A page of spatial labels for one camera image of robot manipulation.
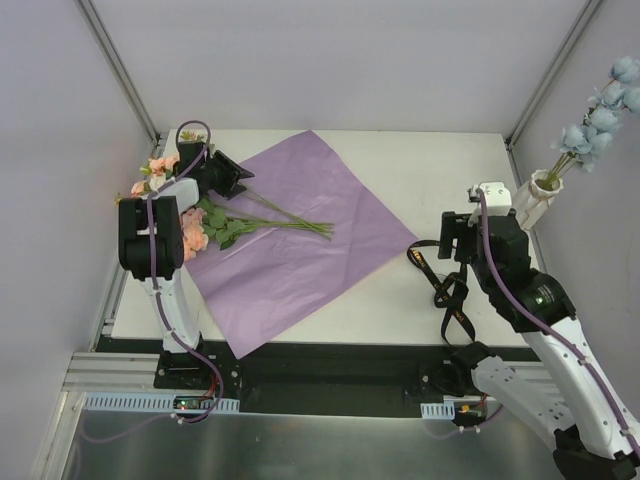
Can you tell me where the pink artificial flower bunch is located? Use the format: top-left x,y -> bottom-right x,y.
126,127 -> 333,261

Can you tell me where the black printed ribbon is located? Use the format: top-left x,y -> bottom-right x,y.
406,240 -> 476,348

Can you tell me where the purple tissue paper sheet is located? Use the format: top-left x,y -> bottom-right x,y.
186,131 -> 416,358

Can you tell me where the blue artificial flower stem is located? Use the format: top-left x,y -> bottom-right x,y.
536,56 -> 639,191

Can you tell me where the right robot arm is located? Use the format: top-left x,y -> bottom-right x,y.
438,211 -> 639,479

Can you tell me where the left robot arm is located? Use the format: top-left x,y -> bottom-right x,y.
118,140 -> 255,354

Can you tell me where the white ribbed ceramic vase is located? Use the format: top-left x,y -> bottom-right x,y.
512,170 -> 564,231

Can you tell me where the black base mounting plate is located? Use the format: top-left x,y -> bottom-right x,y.
153,341 -> 481,418

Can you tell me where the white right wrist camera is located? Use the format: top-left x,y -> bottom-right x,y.
468,181 -> 512,217

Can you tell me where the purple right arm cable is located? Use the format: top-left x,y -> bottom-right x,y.
424,187 -> 640,446

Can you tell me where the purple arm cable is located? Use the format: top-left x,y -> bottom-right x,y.
424,187 -> 640,446
79,119 -> 241,444

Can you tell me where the left aluminium corner post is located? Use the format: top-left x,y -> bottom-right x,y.
74,0 -> 161,145

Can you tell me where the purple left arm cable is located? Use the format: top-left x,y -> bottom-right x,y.
79,119 -> 241,444

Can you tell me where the aluminium front frame rail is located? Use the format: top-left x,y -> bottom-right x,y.
62,352 -> 563,399

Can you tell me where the white slotted cable duct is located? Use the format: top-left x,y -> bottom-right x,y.
84,392 -> 240,415

